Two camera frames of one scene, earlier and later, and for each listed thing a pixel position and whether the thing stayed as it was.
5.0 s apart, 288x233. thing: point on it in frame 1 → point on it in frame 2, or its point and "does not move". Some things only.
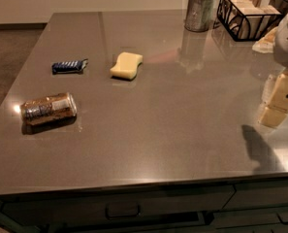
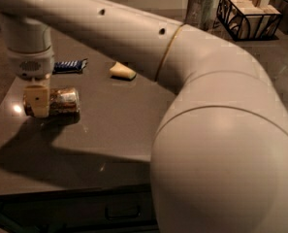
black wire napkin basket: (244, 16) does not move
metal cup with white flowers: (201, 7) does not move
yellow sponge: (126, 67) does not move
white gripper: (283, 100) → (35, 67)
